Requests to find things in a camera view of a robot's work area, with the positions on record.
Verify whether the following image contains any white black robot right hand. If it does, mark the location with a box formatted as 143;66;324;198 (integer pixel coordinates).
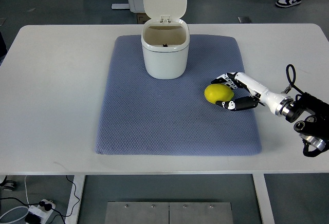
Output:
211;72;294;116

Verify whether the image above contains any yellow lemon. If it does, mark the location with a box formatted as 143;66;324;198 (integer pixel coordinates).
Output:
204;84;234;104

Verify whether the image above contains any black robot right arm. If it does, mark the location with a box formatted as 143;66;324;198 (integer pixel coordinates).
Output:
280;64;328;158

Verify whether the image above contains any white trash bin with lid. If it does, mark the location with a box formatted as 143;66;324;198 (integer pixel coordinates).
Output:
141;0;190;80

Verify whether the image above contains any white right table leg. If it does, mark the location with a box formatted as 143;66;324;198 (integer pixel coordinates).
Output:
252;173;275;224

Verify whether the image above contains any white table leg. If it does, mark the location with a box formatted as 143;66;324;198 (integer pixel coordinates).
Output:
252;173;275;224
65;175;85;224

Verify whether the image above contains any black white sneaker near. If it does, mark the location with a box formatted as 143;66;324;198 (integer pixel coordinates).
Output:
275;0;302;8

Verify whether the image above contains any blue textured mat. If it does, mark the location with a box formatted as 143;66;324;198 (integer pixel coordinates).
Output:
95;34;262;156

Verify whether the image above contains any cardboard box behind bin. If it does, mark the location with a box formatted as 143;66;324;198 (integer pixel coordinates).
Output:
136;13;150;24

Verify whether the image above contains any metal floor plate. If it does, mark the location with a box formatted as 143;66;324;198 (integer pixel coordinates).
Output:
105;202;233;223

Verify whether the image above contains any white left table leg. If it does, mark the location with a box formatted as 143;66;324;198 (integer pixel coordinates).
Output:
65;175;85;224

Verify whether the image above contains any white power strip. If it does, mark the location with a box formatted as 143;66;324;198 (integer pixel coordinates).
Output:
24;199;56;224

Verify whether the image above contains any person in black trousers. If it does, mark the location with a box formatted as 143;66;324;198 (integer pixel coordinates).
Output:
0;33;8;63

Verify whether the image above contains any black power cable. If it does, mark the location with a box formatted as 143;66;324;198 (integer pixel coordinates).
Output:
0;175;80;224

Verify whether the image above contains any white cable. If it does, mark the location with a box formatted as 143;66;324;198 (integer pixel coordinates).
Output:
0;175;31;224

